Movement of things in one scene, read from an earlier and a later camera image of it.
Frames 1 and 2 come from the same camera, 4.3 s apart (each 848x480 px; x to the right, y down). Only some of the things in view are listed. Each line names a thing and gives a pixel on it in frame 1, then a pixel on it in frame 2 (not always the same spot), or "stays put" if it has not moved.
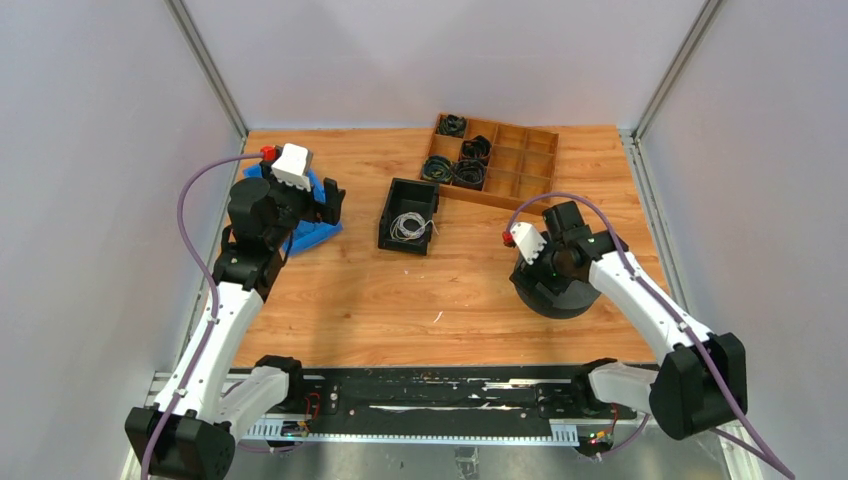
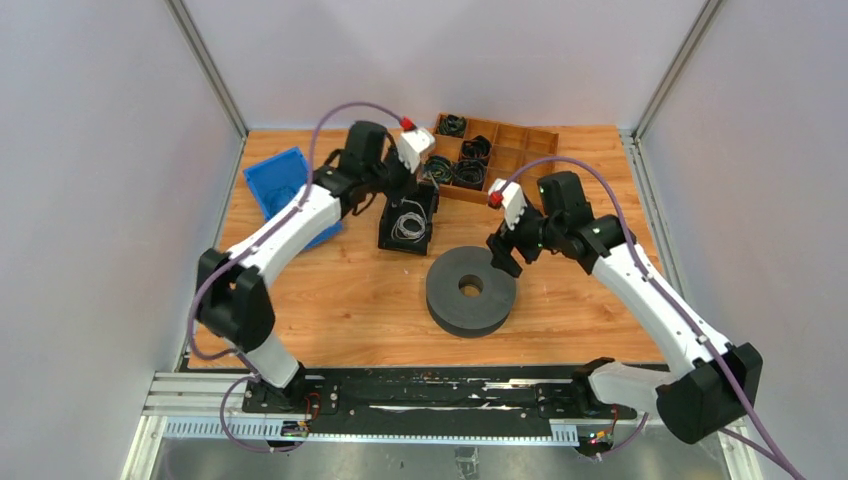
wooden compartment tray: (490, 164) stays put
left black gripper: (328, 211) -> (410, 182)
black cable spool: (533, 299) -> (467, 294)
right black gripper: (530, 274) -> (502, 241)
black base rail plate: (450, 395) stays put
